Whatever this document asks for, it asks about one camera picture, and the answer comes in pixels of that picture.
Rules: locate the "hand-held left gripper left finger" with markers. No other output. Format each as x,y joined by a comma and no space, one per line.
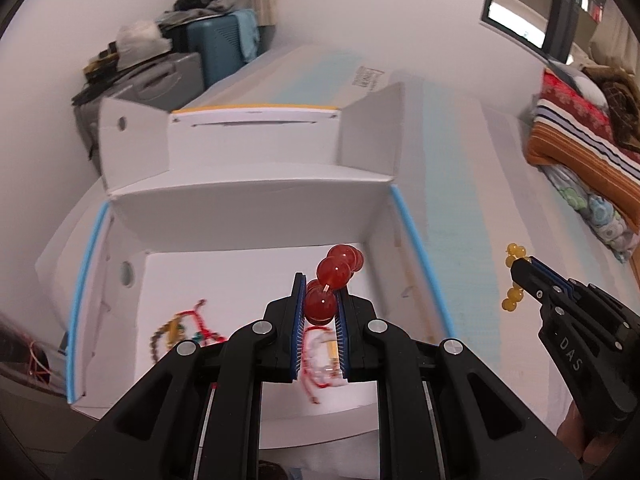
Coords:
298,330

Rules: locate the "white cardboard box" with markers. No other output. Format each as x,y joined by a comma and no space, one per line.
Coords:
240,210

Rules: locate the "brown fuzzy blanket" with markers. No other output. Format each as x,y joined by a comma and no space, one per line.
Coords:
617,95

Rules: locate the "dark framed window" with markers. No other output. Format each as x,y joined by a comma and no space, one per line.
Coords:
515,15

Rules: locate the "black bag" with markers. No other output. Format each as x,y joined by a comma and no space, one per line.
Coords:
197,0

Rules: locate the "floral quilt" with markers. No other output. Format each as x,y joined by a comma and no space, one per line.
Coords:
595,210

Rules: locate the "grey suitcase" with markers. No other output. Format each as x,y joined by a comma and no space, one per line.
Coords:
160,77

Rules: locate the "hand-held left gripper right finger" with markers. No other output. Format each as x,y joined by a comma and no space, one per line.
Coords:
342,335

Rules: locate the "white plastic bag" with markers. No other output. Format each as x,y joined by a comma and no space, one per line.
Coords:
140,40

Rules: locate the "dark striped bundle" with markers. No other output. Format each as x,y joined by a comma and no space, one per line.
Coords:
100,65

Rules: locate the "person's right hand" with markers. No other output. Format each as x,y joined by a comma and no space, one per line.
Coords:
570,430

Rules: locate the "grey pillow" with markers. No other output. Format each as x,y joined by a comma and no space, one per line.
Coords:
585,85

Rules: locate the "light blue cloth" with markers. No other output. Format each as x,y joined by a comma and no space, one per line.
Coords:
247,35

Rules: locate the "blue suitcase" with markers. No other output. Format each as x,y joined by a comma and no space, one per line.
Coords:
215,45

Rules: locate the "striped folded blanket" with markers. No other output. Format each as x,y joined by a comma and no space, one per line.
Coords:
575,130

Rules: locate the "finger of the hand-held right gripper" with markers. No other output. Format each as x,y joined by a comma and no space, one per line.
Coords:
552,272
532,280

